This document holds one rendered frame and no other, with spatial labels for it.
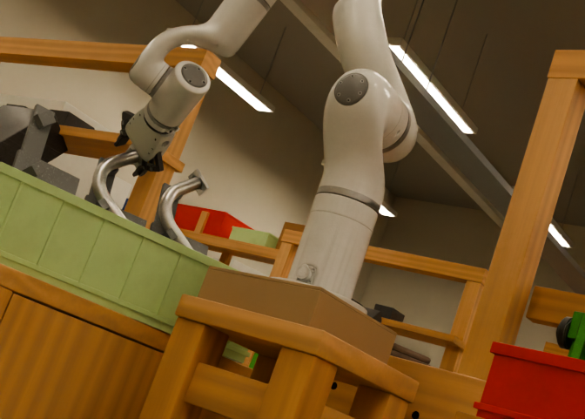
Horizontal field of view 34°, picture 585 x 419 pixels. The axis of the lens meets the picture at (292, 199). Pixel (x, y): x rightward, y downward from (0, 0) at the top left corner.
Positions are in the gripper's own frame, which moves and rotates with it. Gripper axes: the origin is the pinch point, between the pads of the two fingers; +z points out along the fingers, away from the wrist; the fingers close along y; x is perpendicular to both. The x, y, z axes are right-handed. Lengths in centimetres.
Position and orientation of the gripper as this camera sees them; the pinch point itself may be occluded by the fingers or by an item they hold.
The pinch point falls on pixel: (131, 156)
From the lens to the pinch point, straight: 224.1
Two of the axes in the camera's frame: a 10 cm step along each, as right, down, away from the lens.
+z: -5.3, 5.1, 6.8
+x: -6.6, 2.6, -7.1
